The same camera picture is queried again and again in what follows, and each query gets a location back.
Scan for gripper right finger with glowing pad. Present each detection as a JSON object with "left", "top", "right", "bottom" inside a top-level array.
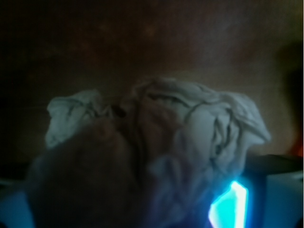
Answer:
[{"left": 208, "top": 154, "right": 304, "bottom": 228}]

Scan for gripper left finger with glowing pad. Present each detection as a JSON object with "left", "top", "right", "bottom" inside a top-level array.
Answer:
[{"left": 0, "top": 178, "right": 35, "bottom": 228}]

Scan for white paper ball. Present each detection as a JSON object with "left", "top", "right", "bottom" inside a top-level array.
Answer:
[{"left": 26, "top": 77, "right": 272, "bottom": 228}]

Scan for orange plastic carrot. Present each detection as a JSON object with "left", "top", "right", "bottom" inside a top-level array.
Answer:
[{"left": 291, "top": 133, "right": 304, "bottom": 157}]

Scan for brown paper bag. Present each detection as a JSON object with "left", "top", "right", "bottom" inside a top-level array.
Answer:
[{"left": 0, "top": 0, "right": 304, "bottom": 163}]

